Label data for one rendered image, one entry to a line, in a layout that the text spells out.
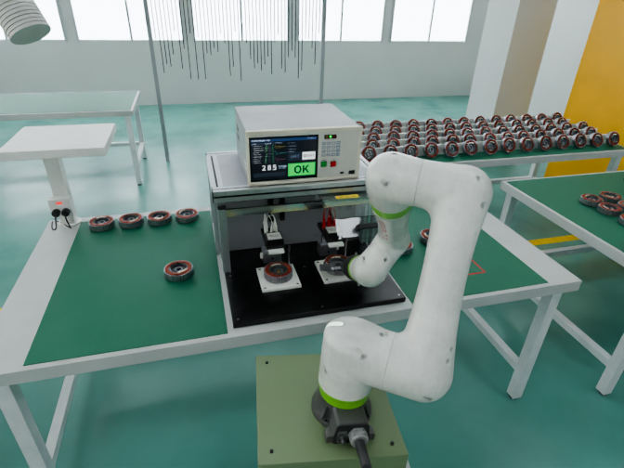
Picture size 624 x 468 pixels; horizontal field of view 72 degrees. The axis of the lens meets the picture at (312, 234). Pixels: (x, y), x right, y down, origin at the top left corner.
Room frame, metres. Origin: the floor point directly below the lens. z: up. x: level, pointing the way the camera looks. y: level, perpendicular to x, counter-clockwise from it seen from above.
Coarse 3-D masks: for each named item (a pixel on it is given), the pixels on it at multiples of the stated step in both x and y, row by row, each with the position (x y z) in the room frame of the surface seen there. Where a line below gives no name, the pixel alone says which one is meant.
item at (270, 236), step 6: (264, 234) 1.50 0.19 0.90; (270, 234) 1.46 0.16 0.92; (276, 234) 1.46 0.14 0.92; (264, 240) 1.46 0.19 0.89; (270, 240) 1.41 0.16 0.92; (276, 240) 1.42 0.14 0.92; (282, 240) 1.42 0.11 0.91; (270, 246) 1.41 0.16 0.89; (276, 246) 1.42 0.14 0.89; (282, 246) 1.42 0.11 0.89; (270, 252) 1.39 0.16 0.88; (276, 252) 1.39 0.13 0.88; (282, 252) 1.40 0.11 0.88
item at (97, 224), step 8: (192, 208) 1.93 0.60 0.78; (104, 216) 1.81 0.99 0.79; (120, 216) 1.82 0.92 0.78; (128, 216) 1.83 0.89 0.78; (136, 216) 1.83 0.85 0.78; (152, 216) 1.84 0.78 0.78; (160, 216) 1.85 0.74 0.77; (168, 216) 1.83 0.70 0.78; (176, 216) 1.84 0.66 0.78; (184, 216) 1.83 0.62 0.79; (192, 216) 1.85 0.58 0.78; (88, 224) 1.74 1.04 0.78; (96, 224) 1.73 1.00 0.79; (104, 224) 1.74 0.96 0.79; (112, 224) 1.77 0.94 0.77; (120, 224) 1.76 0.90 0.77; (128, 224) 1.75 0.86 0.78; (136, 224) 1.77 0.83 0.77; (152, 224) 1.79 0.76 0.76; (160, 224) 1.80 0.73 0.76
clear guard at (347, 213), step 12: (348, 192) 1.56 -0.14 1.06; (360, 192) 1.56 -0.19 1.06; (324, 204) 1.45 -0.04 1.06; (336, 204) 1.44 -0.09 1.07; (348, 204) 1.45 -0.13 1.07; (360, 204) 1.45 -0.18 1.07; (336, 216) 1.35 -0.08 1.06; (348, 216) 1.35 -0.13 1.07; (360, 216) 1.35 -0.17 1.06; (372, 216) 1.36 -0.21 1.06; (336, 228) 1.30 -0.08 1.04; (348, 228) 1.31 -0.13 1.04; (372, 228) 1.33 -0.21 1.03
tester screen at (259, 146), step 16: (256, 144) 1.48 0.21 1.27; (272, 144) 1.50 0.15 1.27; (288, 144) 1.51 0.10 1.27; (304, 144) 1.53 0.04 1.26; (256, 160) 1.48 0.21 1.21; (272, 160) 1.50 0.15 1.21; (288, 160) 1.51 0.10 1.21; (304, 160) 1.53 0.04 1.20; (272, 176) 1.50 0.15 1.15; (288, 176) 1.51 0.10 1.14
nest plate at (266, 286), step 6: (258, 270) 1.41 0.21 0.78; (294, 270) 1.42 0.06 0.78; (258, 276) 1.37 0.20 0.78; (294, 276) 1.38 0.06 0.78; (264, 282) 1.33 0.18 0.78; (270, 282) 1.33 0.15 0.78; (288, 282) 1.33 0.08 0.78; (294, 282) 1.33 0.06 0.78; (300, 282) 1.34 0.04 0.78; (264, 288) 1.29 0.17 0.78; (270, 288) 1.29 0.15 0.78; (276, 288) 1.30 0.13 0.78; (282, 288) 1.30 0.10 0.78; (288, 288) 1.31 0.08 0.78; (294, 288) 1.31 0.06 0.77
